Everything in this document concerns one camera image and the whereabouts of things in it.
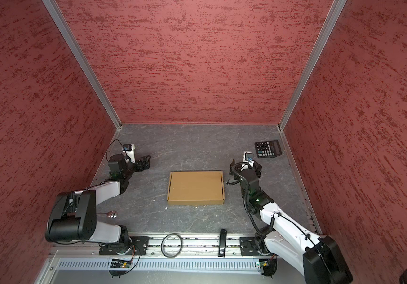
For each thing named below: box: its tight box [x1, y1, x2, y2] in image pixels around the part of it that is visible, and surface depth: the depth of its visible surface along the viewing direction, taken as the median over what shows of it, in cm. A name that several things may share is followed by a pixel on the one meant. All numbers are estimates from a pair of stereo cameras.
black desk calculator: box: [254, 139, 282, 158], surface depth 109 cm
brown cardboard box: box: [166, 170, 226, 206], surface depth 88 cm
